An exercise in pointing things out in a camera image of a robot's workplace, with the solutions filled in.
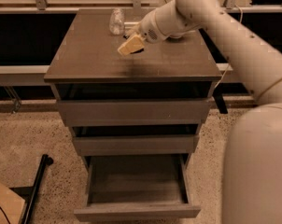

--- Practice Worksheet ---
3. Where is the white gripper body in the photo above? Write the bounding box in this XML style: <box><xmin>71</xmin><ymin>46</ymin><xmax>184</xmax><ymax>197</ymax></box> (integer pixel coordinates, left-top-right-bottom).
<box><xmin>137</xmin><ymin>12</ymin><xmax>166</xmax><ymax>44</ymax></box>

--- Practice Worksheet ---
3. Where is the middle grey drawer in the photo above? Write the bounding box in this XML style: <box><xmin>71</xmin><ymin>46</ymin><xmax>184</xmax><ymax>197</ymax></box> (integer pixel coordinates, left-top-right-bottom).
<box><xmin>73</xmin><ymin>135</ymin><xmax>199</xmax><ymax>156</ymax></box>

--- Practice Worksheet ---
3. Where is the grey drawer cabinet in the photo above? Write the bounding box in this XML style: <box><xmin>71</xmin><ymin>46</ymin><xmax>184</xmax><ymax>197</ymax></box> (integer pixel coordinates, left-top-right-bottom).
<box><xmin>43</xmin><ymin>8</ymin><xmax>223</xmax><ymax>170</ymax></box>

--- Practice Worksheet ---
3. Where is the top grey drawer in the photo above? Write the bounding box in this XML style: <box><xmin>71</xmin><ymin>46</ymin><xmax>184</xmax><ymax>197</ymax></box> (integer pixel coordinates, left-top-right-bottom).
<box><xmin>57</xmin><ymin>100</ymin><xmax>210</xmax><ymax>127</ymax></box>

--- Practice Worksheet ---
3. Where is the cardboard box lower left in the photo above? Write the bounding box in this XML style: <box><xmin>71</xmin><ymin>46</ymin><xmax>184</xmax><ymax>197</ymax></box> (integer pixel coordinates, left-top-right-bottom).
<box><xmin>0</xmin><ymin>182</ymin><xmax>25</xmax><ymax>224</ymax></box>

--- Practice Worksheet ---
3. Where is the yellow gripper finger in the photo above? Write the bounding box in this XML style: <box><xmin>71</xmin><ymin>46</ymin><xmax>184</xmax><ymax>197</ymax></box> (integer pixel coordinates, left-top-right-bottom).
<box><xmin>118</xmin><ymin>34</ymin><xmax>145</xmax><ymax>56</ymax></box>
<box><xmin>124</xmin><ymin>26</ymin><xmax>138</xmax><ymax>39</ymax></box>

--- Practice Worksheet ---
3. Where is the black metal stand leg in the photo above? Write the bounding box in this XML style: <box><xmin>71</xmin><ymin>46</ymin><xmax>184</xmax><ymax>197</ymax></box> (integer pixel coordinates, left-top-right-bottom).
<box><xmin>11</xmin><ymin>154</ymin><xmax>53</xmax><ymax>224</ymax></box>

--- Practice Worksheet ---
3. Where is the open bottom grey drawer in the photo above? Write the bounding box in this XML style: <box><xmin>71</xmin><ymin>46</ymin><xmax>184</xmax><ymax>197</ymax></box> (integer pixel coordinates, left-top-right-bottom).
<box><xmin>74</xmin><ymin>154</ymin><xmax>201</xmax><ymax>222</ymax></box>

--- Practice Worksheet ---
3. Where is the clear glass jar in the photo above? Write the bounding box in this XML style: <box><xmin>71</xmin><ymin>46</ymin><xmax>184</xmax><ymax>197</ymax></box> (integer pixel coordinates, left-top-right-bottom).
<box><xmin>109</xmin><ymin>8</ymin><xmax>125</xmax><ymax>35</ymax></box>

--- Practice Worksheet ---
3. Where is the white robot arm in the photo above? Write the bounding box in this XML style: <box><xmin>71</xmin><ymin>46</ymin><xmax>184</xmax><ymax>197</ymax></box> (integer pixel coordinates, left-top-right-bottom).
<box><xmin>118</xmin><ymin>0</ymin><xmax>282</xmax><ymax>224</ymax></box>

